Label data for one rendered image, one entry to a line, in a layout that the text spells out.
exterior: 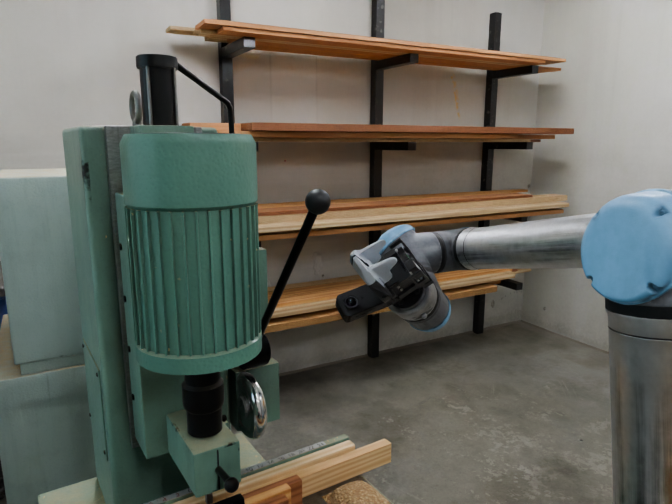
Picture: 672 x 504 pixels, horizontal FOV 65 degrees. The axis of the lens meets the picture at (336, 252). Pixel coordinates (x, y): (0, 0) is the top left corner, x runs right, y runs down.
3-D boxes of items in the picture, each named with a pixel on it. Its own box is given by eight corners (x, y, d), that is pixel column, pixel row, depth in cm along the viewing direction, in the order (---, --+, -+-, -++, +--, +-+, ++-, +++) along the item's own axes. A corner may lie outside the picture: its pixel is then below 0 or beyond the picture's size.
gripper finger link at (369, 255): (370, 222, 79) (390, 244, 87) (338, 245, 80) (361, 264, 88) (379, 238, 78) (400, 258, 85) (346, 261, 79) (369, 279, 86)
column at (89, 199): (115, 544, 94) (74, 124, 79) (93, 478, 112) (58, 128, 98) (234, 498, 106) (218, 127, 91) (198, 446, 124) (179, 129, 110)
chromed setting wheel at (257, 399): (256, 454, 93) (253, 388, 91) (229, 423, 104) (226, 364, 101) (271, 449, 95) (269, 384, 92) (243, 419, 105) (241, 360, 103)
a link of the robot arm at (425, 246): (411, 243, 121) (432, 290, 115) (366, 248, 116) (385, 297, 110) (428, 218, 113) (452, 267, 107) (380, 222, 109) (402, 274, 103)
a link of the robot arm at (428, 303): (383, 291, 103) (407, 332, 98) (373, 284, 99) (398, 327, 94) (421, 265, 101) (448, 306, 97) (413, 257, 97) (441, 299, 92)
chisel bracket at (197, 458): (196, 509, 75) (193, 455, 74) (168, 460, 87) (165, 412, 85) (245, 491, 79) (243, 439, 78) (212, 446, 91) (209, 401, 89)
